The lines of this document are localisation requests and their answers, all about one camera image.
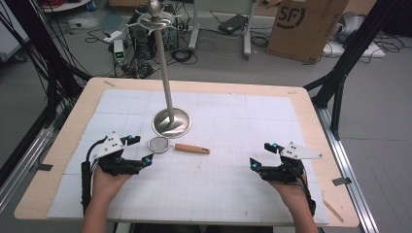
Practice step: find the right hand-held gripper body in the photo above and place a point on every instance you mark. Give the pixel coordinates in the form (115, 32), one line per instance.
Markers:
(298, 151)

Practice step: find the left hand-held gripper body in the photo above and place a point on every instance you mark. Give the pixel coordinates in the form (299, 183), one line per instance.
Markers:
(108, 147)

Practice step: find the person's left hand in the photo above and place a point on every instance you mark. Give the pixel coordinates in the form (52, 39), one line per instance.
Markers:
(105, 187)

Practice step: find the person's right hand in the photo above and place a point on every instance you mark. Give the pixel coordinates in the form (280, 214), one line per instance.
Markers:
(293, 194)

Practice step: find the silver metal hanging stand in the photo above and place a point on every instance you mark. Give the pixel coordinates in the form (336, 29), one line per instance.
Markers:
(171, 124)

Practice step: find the white grid mat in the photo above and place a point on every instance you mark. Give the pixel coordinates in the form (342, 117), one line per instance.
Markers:
(226, 129)

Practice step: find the grey tape piece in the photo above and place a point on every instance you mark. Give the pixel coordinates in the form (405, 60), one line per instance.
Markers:
(341, 181)

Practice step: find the black tape piece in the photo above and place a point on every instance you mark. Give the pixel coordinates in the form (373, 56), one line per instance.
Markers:
(43, 167)

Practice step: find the thin wooden strip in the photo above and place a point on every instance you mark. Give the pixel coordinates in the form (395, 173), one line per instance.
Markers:
(333, 210)

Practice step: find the white box with green light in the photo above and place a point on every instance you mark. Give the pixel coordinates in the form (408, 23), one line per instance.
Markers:
(119, 51)

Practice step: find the black computer tower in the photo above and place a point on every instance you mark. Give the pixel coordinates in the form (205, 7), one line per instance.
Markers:
(142, 40)

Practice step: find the white power strip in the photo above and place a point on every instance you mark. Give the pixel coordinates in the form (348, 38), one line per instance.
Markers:
(112, 36)

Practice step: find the white metal floor stand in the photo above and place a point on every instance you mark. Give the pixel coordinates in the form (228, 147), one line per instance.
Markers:
(247, 35)

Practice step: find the brown cardboard box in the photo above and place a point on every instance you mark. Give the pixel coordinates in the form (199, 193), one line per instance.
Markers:
(304, 29)

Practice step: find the flat black device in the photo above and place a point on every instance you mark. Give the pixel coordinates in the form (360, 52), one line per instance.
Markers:
(232, 24)

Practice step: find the aluminium rail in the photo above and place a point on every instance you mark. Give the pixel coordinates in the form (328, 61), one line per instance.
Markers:
(19, 171)
(346, 168)

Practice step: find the black frame strut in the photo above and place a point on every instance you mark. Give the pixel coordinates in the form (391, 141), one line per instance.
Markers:
(350, 55)
(42, 48)

